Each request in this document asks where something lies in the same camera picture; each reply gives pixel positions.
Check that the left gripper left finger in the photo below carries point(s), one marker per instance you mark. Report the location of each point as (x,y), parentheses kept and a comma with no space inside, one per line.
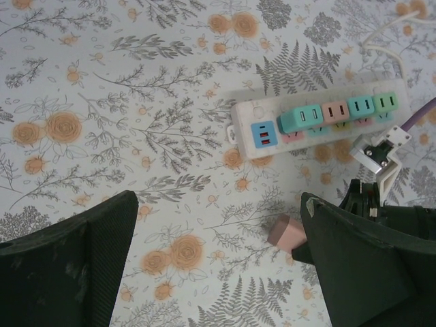
(58,265)

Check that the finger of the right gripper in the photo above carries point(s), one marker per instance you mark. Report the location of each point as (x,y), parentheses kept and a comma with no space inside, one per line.
(299,253)

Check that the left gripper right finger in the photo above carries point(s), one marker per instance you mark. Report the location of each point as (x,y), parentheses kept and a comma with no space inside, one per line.
(368,279)

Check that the pink USB plug adapter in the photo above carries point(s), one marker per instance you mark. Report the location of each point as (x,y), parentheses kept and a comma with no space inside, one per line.
(335,112)
(286,235)

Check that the teal USB plug adapter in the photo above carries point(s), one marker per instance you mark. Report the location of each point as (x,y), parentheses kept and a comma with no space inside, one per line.
(360,114)
(296,119)

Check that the white power strip coloured sockets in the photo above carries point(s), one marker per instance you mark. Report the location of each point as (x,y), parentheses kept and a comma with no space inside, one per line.
(245,112)

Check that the green USB plug adapter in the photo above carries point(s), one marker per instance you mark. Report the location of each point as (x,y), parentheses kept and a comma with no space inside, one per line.
(385,108)

